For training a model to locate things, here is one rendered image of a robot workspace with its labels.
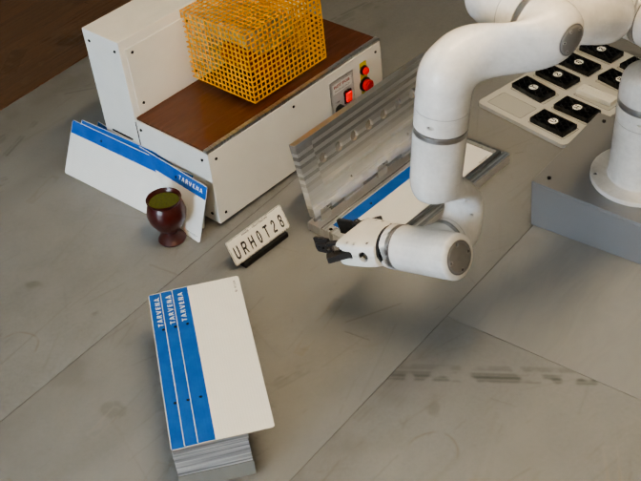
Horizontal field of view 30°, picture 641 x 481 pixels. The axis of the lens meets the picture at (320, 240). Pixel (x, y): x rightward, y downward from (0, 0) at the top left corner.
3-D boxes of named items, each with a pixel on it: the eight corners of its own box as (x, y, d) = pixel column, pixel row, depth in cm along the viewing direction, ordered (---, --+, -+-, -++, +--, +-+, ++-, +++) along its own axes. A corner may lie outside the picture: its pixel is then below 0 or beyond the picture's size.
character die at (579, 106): (587, 123, 273) (588, 118, 272) (553, 108, 279) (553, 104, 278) (600, 114, 275) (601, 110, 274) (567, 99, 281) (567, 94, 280)
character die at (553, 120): (562, 137, 269) (563, 133, 268) (529, 121, 275) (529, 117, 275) (576, 128, 271) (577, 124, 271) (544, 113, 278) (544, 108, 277)
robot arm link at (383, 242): (394, 281, 214) (382, 278, 216) (424, 255, 219) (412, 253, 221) (381, 240, 211) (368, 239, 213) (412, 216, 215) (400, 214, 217)
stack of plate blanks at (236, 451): (257, 473, 204) (248, 433, 198) (181, 491, 203) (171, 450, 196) (223, 320, 235) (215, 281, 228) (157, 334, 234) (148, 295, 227)
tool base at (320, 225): (382, 266, 243) (381, 253, 240) (308, 229, 254) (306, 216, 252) (509, 161, 266) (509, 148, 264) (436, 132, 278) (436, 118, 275)
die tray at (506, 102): (564, 149, 267) (564, 145, 267) (477, 105, 285) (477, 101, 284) (676, 77, 285) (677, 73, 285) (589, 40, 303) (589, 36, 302)
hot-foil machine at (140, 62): (220, 228, 258) (192, 76, 234) (102, 165, 281) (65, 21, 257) (438, 73, 297) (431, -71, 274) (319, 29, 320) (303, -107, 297)
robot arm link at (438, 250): (417, 215, 216) (382, 237, 211) (473, 222, 206) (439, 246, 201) (427, 256, 219) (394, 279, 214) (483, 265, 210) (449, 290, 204)
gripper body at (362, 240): (383, 278, 215) (341, 269, 223) (419, 248, 221) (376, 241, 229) (371, 243, 212) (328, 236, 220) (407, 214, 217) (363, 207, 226)
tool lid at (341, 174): (294, 146, 241) (288, 144, 243) (317, 224, 251) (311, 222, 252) (430, 52, 265) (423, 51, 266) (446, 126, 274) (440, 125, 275)
